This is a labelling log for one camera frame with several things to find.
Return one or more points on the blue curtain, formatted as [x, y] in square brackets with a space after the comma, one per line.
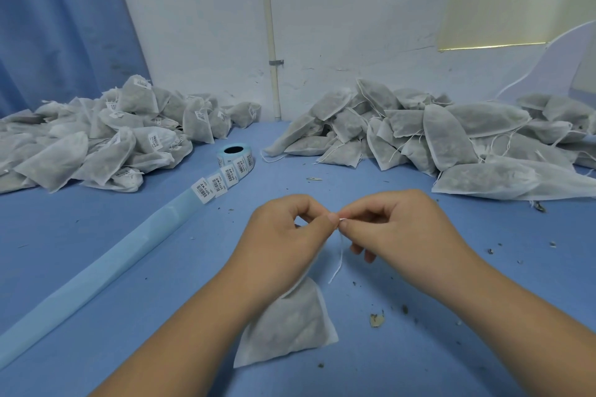
[56, 24]

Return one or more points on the person's right forearm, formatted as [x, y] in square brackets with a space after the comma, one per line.
[531, 332]

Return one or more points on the person's right hand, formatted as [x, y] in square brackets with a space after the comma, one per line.
[410, 234]

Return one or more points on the grey pipe clamp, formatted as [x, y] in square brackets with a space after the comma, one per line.
[277, 63]

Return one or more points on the pile of labelled herb bags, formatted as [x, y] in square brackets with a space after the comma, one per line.
[107, 136]

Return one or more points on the white curved board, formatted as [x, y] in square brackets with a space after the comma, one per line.
[549, 66]

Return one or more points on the person's left forearm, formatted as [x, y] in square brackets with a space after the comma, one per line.
[177, 345]

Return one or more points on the person's left hand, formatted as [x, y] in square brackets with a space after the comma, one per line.
[279, 248]

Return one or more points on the blue label roll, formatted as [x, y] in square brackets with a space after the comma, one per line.
[112, 257]

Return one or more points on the white sachet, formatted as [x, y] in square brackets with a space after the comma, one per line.
[289, 327]

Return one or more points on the dried herb crumb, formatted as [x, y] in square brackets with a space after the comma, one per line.
[376, 319]

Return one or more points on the white wall pipe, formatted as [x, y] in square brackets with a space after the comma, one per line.
[270, 20]

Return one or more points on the pile of unlabelled herb bags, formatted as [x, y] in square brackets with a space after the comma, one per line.
[438, 136]

